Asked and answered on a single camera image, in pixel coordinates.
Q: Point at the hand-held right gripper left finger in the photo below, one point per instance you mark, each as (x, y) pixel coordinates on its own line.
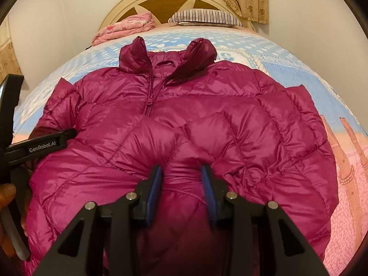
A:
(154, 195)

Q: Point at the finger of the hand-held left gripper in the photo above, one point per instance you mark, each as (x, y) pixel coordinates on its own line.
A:
(66, 138)

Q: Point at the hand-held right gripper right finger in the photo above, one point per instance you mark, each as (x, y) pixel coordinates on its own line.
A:
(207, 195)

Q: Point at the magenta puffer jacket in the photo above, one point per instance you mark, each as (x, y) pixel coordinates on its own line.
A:
(230, 106)

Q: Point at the person's left hand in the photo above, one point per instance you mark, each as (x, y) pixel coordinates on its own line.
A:
(7, 195)

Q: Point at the beige floral side curtain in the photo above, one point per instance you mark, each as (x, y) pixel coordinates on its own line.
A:
(7, 54)

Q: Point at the folded pink floral quilt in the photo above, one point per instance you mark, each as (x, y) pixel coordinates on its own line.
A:
(120, 30)

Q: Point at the blue and pink printed blanket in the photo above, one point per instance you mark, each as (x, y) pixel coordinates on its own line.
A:
(244, 43)

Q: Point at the striped pillow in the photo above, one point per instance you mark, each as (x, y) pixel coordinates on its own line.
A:
(201, 15)

